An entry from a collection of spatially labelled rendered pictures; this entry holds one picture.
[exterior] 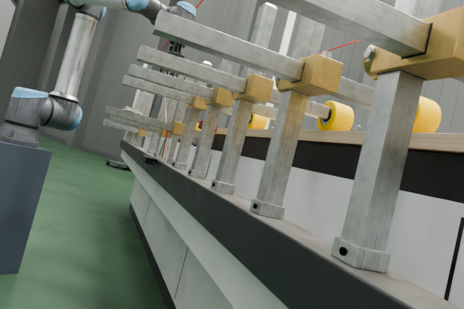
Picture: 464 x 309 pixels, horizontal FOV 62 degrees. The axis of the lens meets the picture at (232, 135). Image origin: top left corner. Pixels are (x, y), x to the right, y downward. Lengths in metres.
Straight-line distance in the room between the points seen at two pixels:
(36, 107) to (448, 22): 1.85
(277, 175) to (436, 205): 0.25
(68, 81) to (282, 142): 1.64
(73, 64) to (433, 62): 1.92
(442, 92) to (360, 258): 5.55
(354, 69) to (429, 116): 5.72
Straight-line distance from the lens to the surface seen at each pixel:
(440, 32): 0.43
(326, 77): 0.62
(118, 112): 1.55
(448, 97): 5.91
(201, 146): 1.13
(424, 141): 0.70
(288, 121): 0.66
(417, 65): 0.44
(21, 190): 2.05
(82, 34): 2.20
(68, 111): 2.14
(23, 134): 2.04
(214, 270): 0.87
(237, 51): 0.60
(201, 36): 0.58
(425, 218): 0.69
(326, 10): 0.37
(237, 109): 0.89
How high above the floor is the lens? 0.78
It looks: 4 degrees up
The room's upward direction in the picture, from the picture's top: 14 degrees clockwise
